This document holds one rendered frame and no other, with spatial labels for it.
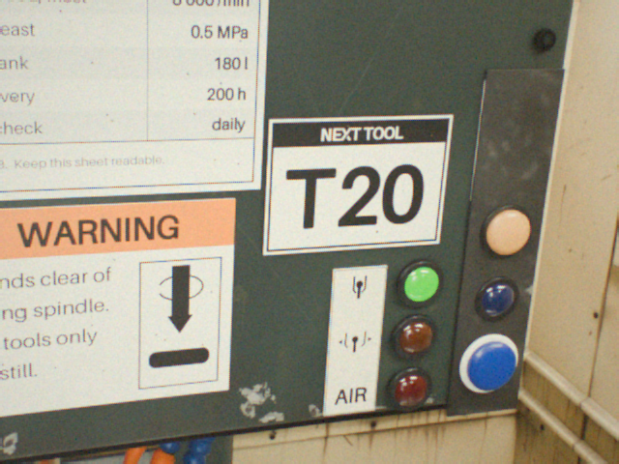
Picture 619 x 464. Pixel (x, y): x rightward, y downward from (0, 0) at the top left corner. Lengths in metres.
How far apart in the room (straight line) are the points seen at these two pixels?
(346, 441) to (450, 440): 0.21
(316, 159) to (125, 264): 0.11
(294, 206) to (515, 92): 0.13
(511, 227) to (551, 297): 1.32
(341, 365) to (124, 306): 0.13
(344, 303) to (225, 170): 0.10
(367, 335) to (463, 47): 0.16
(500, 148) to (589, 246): 1.23
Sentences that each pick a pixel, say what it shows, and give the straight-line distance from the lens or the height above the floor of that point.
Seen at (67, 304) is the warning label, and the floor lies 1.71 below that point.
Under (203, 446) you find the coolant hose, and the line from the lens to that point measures 0.77.
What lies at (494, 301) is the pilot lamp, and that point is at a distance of 0.58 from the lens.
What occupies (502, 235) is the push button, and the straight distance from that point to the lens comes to 0.57.
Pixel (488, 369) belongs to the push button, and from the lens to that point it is 0.60.
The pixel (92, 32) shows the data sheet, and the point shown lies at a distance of 0.48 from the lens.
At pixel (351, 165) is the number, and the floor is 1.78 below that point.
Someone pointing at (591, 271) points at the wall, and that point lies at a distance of 1.78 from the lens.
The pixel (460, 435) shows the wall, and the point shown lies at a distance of 2.00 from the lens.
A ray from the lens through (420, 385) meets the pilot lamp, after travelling 0.58.
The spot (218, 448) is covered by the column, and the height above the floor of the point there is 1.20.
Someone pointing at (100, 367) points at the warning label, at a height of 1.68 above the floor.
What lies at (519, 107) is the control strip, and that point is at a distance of 0.55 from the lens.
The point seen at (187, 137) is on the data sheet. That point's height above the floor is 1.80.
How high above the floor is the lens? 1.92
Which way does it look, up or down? 20 degrees down
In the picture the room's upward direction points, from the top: 3 degrees clockwise
